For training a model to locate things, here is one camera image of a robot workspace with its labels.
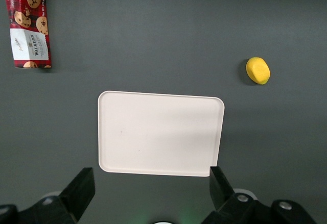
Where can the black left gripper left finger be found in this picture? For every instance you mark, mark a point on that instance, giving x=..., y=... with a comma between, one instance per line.
x=79, y=193

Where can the white rectangular tray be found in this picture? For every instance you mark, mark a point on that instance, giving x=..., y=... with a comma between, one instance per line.
x=158, y=134

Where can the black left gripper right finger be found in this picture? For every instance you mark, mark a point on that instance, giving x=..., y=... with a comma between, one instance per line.
x=219, y=190

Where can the yellow lemon toy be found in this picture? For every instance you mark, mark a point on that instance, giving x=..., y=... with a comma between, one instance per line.
x=258, y=71

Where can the red cookie box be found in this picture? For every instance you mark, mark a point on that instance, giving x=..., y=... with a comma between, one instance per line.
x=28, y=25

